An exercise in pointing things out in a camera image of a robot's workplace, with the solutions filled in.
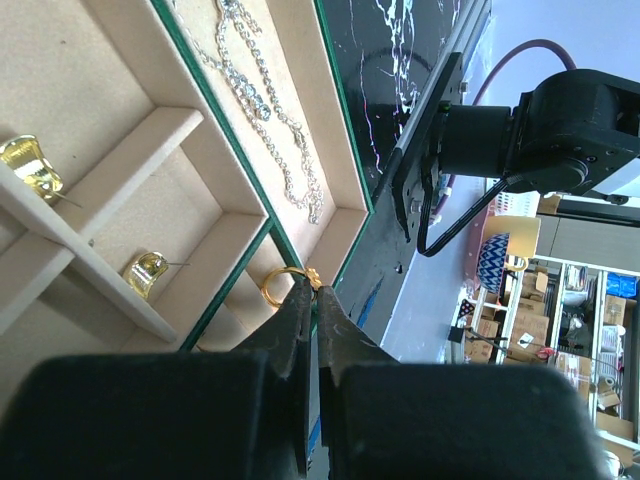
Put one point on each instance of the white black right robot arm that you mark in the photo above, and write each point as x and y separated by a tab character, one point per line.
576	133

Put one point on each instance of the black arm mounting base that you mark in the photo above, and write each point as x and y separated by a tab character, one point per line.
397	229

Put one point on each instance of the gold earring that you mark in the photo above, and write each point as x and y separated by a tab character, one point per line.
24	156
144	270

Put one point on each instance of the black marble pattern mat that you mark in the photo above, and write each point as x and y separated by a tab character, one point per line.
384	53

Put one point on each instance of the green jewelry tray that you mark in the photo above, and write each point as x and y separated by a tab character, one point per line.
208	131

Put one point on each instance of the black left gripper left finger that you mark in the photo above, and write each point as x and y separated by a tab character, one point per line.
241	414

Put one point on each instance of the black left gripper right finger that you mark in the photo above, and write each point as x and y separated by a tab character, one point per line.
383	419

